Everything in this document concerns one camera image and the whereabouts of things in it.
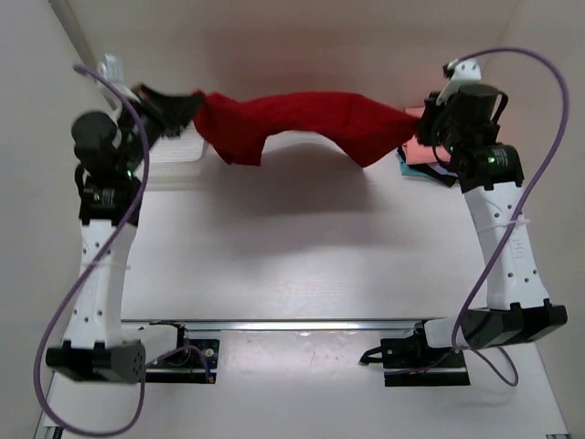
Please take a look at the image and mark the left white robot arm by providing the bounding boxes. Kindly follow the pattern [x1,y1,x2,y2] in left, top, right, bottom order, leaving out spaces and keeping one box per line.
[45,84,205,384]

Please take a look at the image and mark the aluminium frame rail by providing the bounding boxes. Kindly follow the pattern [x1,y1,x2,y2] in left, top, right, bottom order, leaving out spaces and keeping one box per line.
[122,318,427,333]

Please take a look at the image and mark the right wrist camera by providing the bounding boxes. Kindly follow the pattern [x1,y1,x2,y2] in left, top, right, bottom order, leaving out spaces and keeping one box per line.
[435,58,482,106]

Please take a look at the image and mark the white perforated plastic basket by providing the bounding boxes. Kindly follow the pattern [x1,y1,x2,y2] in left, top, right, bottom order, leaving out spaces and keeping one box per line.
[148,135,209,184]

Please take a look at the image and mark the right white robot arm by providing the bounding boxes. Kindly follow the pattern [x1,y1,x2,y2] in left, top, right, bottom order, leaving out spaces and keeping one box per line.
[360,82,568,375]

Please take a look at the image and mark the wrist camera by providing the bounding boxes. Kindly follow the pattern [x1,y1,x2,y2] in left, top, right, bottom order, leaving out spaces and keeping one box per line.
[435,58,482,106]
[97,54,127,95]

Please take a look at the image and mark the teal folded t shirt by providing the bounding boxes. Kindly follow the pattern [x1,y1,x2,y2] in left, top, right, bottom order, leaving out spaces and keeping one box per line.
[397,146,416,177]

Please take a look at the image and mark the lavender folded t shirt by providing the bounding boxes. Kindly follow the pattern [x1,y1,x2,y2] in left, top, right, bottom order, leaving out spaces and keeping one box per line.
[431,163,450,175]

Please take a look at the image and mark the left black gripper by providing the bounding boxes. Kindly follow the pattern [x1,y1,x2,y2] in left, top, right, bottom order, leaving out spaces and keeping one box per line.
[124,73,209,162]

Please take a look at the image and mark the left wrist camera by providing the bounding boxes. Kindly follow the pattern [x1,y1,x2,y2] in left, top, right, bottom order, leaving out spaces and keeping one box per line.
[97,54,127,95]

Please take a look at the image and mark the black folded t shirt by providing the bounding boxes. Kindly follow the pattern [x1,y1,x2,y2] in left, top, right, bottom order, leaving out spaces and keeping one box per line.
[420,164,459,187]

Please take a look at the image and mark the pink folded t shirt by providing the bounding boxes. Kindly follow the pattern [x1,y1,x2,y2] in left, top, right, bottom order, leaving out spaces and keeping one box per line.
[402,135,450,165]

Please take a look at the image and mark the red t shirt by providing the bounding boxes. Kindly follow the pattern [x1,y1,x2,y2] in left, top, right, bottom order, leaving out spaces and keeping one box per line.
[194,91,419,167]

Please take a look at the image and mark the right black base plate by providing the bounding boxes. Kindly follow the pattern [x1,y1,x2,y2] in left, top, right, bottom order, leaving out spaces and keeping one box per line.
[380,336,471,388]

